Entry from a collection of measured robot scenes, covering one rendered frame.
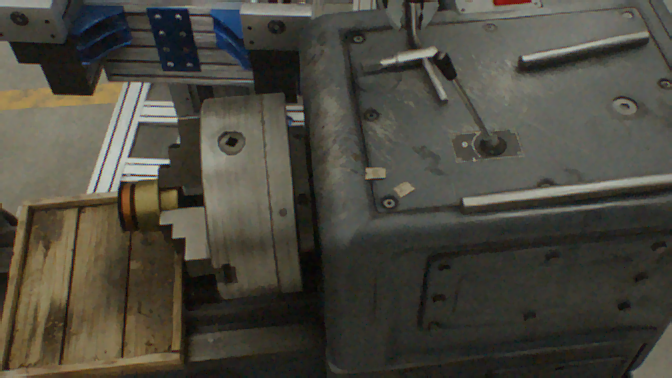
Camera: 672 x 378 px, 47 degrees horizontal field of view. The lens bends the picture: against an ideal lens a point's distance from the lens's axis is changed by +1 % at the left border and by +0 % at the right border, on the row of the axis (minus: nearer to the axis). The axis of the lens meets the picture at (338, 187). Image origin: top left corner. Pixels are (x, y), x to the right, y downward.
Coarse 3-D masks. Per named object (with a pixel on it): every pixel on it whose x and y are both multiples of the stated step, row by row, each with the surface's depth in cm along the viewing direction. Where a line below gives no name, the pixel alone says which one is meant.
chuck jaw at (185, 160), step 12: (180, 120) 115; (192, 120) 115; (180, 132) 115; (192, 132) 115; (180, 144) 116; (192, 144) 116; (168, 156) 116; (180, 156) 116; (192, 156) 116; (168, 168) 117; (180, 168) 117; (192, 168) 117; (168, 180) 117; (180, 180) 117; (192, 180) 117
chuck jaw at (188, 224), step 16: (176, 208) 116; (192, 208) 116; (160, 224) 114; (176, 224) 114; (192, 224) 114; (176, 240) 113; (192, 240) 112; (192, 256) 110; (208, 256) 110; (192, 272) 111; (208, 272) 112; (224, 272) 110
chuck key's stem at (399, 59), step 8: (424, 48) 112; (432, 48) 112; (392, 56) 112; (400, 56) 111; (408, 56) 111; (416, 56) 111; (424, 56) 112; (360, 64) 111; (368, 64) 111; (376, 64) 111; (384, 64) 111; (392, 64) 111; (400, 64) 111; (408, 64) 112; (416, 64) 112
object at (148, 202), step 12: (144, 180) 119; (156, 180) 117; (120, 192) 117; (132, 192) 117; (144, 192) 116; (156, 192) 116; (168, 192) 117; (180, 192) 122; (120, 204) 116; (132, 204) 116; (144, 204) 116; (156, 204) 115; (168, 204) 117; (180, 204) 123; (120, 216) 116; (132, 216) 116; (144, 216) 116; (156, 216) 116; (132, 228) 118; (144, 228) 117; (156, 228) 118
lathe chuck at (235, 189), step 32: (256, 96) 116; (224, 128) 108; (256, 128) 108; (224, 160) 106; (256, 160) 106; (224, 192) 105; (256, 192) 105; (224, 224) 105; (256, 224) 105; (224, 256) 107; (256, 256) 107; (224, 288) 112; (256, 288) 113
